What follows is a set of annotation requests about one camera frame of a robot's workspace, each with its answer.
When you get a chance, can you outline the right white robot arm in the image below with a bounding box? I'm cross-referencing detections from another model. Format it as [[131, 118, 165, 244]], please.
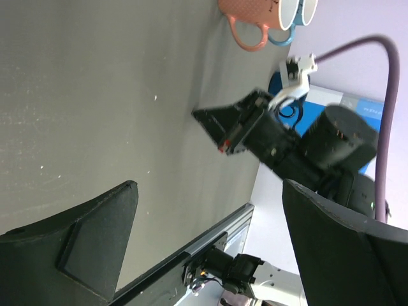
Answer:
[[193, 91, 405, 305]]

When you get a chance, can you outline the blue folder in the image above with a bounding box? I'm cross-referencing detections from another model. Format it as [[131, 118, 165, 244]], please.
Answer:
[[296, 87, 379, 172]]

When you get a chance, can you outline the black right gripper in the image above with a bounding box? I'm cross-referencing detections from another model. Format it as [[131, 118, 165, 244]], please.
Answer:
[[191, 90, 300, 170]]

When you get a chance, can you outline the pink ceramic mug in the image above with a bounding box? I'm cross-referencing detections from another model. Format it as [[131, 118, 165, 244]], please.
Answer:
[[218, 0, 300, 52]]

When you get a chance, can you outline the light blue ceramic mug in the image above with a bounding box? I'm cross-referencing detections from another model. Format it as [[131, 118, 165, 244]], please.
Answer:
[[268, 0, 319, 47]]

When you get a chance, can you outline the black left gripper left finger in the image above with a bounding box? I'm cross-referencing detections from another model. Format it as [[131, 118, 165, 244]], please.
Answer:
[[1, 180, 138, 305]]

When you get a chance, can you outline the aluminium frame rail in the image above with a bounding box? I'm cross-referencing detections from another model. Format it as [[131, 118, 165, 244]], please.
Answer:
[[184, 203, 254, 263]]

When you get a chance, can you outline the dark blue ceramic mug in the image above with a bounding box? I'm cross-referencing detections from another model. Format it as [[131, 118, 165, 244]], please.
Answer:
[[268, 71, 303, 128]]

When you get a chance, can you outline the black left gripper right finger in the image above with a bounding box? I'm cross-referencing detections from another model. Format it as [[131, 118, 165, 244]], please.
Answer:
[[282, 180, 407, 305]]

